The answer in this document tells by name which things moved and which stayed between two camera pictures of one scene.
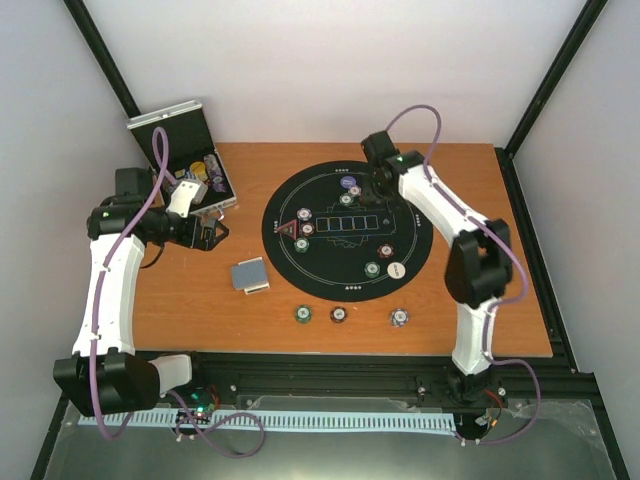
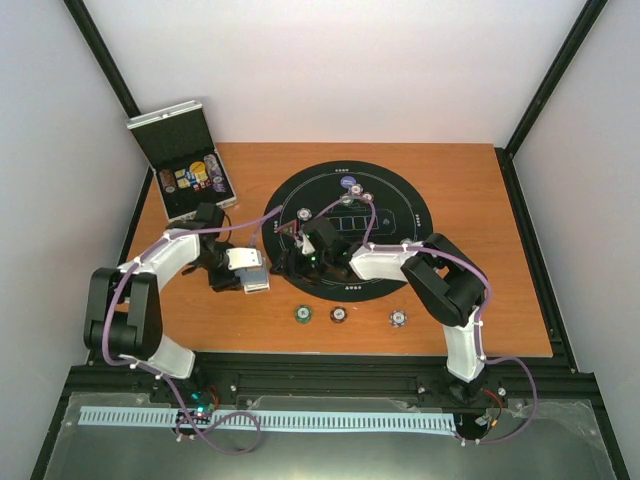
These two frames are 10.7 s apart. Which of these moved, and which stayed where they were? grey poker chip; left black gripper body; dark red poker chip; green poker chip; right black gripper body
Moved: left black gripper body; right black gripper body
Stayed: grey poker chip; green poker chip; dark red poker chip
